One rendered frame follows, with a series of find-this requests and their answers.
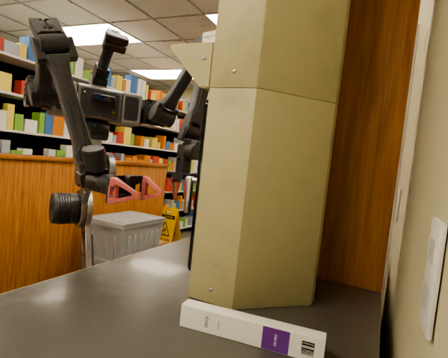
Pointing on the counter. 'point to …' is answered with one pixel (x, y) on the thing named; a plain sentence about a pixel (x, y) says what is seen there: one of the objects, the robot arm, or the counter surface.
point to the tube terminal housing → (267, 151)
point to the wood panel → (368, 141)
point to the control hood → (196, 60)
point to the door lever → (188, 193)
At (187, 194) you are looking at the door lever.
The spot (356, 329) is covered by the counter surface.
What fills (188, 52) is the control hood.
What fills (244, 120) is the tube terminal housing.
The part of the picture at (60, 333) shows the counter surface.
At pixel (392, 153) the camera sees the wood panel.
